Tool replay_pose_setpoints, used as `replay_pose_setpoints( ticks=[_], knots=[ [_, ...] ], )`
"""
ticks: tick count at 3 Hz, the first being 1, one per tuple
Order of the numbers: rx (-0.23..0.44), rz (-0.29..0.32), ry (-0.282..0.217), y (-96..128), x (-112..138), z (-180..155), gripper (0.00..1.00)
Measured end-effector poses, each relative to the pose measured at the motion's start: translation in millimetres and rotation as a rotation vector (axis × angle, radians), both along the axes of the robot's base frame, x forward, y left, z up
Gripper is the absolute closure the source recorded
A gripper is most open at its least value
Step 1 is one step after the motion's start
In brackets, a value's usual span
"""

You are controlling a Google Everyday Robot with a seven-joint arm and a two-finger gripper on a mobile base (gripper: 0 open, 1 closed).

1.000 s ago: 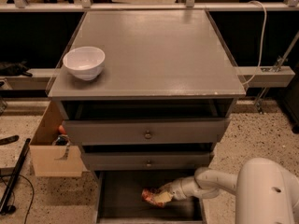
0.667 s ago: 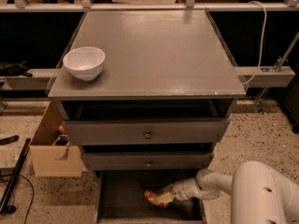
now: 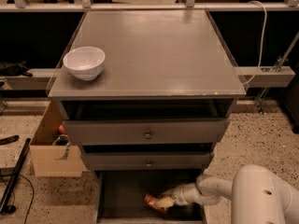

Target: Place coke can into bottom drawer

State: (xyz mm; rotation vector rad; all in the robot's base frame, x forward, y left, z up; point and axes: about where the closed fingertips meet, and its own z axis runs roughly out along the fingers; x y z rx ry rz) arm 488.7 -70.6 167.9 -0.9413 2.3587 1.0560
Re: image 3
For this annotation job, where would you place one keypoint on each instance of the grey open bottom drawer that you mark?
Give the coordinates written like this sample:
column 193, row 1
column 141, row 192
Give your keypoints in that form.
column 122, row 197

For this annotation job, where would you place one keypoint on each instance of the grey top drawer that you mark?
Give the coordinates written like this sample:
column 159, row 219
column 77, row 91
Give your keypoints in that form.
column 136, row 132

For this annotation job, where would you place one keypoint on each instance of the black cloth on rail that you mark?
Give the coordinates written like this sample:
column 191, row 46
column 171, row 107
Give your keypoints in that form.
column 10, row 69

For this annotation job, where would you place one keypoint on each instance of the black bar on floor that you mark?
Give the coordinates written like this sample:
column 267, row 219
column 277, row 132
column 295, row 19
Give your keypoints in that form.
column 13, row 177

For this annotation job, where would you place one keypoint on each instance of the black flat tool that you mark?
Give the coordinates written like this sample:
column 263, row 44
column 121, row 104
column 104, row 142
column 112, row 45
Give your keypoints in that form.
column 9, row 140

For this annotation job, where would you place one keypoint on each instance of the orange ball in box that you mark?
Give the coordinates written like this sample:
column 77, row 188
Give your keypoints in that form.
column 61, row 129

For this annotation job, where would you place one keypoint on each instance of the white bowl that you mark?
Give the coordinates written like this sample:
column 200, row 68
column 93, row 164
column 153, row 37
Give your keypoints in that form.
column 85, row 63

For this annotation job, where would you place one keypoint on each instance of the grey middle drawer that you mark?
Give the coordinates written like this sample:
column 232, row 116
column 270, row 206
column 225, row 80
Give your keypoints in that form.
column 147, row 160

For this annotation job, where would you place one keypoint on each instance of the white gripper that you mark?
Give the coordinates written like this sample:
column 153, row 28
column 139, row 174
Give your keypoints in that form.
column 181, row 196

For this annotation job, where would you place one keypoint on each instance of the grey drawer cabinet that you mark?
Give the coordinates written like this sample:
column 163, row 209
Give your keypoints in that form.
column 160, row 65

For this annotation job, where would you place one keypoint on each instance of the cardboard box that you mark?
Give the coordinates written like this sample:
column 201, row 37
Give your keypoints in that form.
column 49, row 159

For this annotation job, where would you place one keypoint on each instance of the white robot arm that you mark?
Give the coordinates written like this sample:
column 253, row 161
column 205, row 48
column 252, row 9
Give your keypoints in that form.
column 257, row 196

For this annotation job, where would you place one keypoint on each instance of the crushed red coke can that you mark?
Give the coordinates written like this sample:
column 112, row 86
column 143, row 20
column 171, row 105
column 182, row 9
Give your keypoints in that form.
column 150, row 201

